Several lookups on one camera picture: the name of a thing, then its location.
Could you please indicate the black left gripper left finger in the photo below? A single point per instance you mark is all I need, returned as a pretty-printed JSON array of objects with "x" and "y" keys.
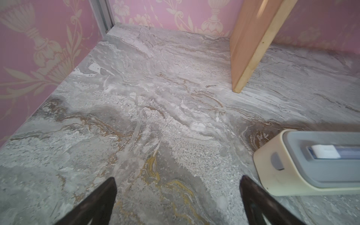
[{"x": 96, "y": 209}]

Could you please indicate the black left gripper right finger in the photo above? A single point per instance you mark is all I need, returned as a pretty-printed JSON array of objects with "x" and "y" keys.
[{"x": 261, "y": 208}]

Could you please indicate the cream plastic wrap dispenser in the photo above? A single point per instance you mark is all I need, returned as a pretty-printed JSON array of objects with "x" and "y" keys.
[{"x": 310, "y": 163}]

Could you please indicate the wooden shelf unit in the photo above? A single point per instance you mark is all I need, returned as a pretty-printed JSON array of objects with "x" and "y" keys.
[{"x": 257, "y": 25}]

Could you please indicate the aluminium corner rail left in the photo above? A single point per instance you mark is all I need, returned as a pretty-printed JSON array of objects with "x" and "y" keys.
[{"x": 103, "y": 15}]

